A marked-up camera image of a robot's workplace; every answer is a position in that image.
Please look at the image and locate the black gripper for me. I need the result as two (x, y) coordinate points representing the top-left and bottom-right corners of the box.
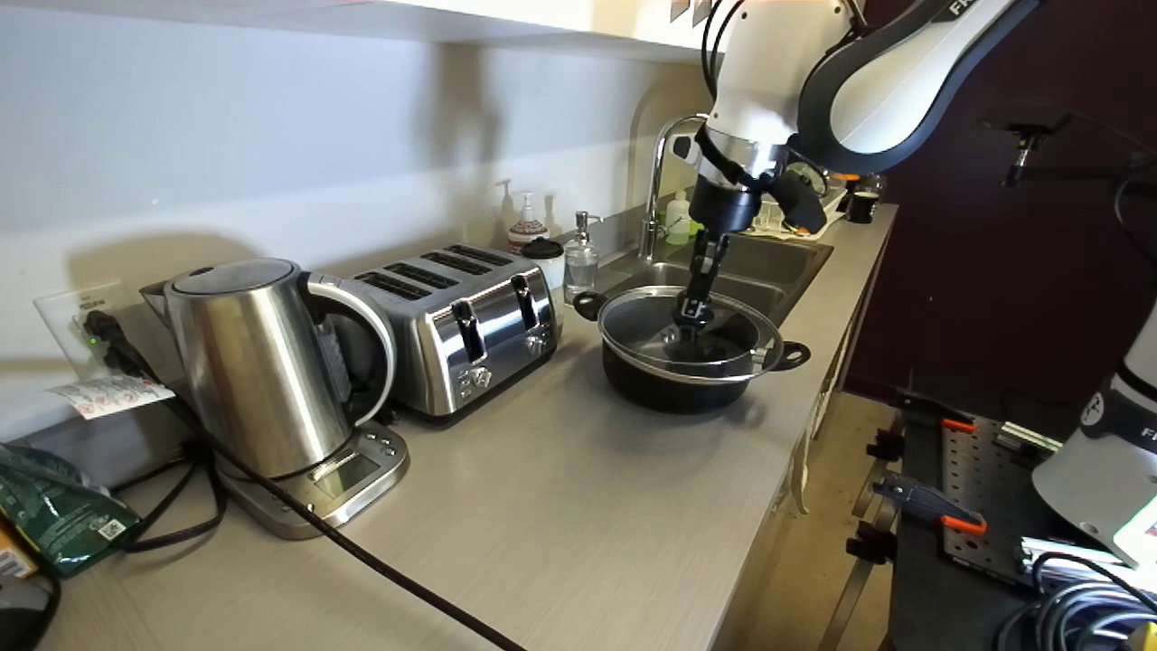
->
(676, 126), (829, 331)

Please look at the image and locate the glass pot lid black knob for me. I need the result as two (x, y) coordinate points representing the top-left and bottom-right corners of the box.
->
(598, 285), (784, 381)

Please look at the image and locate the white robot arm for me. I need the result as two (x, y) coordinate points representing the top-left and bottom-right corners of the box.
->
(672, 0), (1044, 331)

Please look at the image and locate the black cooking pot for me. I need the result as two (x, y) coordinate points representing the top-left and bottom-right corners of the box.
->
(572, 285), (810, 414)

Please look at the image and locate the white black-lidded jar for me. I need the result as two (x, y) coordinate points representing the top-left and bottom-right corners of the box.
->
(519, 239), (565, 299)

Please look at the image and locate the chrome sink faucet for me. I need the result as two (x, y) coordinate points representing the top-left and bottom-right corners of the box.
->
(639, 111), (699, 264)

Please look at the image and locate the stainless four-slot toaster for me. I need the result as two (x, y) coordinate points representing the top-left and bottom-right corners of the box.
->
(345, 246), (561, 420)

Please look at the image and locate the rear orange-tipped black clamp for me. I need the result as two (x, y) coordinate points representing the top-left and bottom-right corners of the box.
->
(900, 404), (976, 463)

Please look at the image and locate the orange-tipped black clamp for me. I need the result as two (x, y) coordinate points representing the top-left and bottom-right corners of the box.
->
(900, 404), (976, 463)
(874, 474), (987, 540)

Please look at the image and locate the front orange-tipped black clamp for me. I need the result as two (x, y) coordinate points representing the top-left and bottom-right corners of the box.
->
(874, 474), (987, 540)

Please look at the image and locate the stainless electric kettle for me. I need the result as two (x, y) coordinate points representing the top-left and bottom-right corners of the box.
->
(140, 256), (407, 540)

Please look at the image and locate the green snack bag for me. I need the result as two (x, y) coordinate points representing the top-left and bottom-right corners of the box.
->
(0, 446), (137, 580)

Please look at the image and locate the bundle of blue-grey cables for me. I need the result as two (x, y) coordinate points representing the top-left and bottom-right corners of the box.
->
(1015, 537), (1157, 651)

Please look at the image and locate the black power cable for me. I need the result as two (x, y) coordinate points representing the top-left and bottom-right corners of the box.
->
(84, 308), (529, 651)

